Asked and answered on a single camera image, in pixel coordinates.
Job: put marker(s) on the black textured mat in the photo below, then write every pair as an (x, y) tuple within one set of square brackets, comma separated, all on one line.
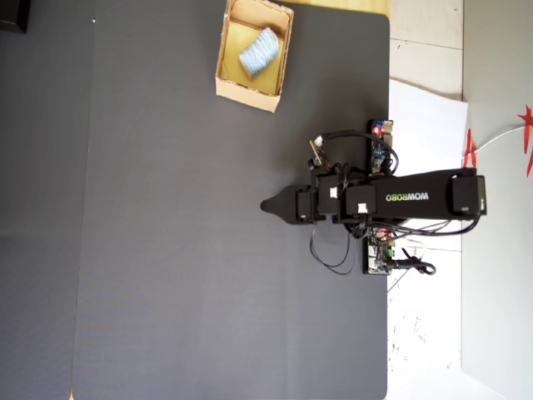
[(187, 250)]

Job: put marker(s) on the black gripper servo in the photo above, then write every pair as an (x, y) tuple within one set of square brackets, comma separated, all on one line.
[(306, 204)]

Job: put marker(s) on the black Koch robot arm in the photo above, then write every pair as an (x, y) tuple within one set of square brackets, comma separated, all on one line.
[(408, 198)]

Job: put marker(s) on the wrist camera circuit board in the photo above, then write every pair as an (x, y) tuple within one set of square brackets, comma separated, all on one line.
[(318, 154)]

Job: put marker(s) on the blue circuit board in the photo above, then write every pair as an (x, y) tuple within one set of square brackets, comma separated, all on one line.
[(380, 146)]

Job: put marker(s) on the white paper sheet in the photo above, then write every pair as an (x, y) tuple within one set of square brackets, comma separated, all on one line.
[(424, 125)]

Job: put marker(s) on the open cardboard box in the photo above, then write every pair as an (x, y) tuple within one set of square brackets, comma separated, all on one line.
[(245, 98)]

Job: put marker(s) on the green terminal circuit board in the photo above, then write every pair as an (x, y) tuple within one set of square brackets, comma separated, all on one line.
[(377, 260)]

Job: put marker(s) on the red paper strip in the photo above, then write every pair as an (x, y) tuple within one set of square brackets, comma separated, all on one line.
[(471, 148)]

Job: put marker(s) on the red paper star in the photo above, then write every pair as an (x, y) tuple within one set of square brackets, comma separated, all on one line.
[(529, 125)]

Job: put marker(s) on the black box corner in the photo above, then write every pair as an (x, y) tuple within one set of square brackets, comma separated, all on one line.
[(12, 14)]

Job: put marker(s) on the white foam board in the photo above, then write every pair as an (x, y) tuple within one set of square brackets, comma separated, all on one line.
[(499, 291)]

